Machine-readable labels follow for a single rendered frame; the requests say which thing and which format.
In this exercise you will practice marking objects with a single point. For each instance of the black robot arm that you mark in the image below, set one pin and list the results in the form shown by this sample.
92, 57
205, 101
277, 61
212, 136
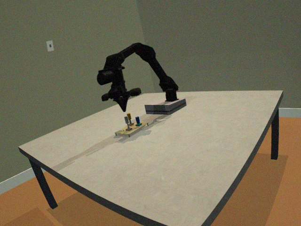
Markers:
113, 71

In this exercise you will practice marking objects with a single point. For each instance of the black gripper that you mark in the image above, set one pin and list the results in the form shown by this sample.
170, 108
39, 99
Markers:
122, 99

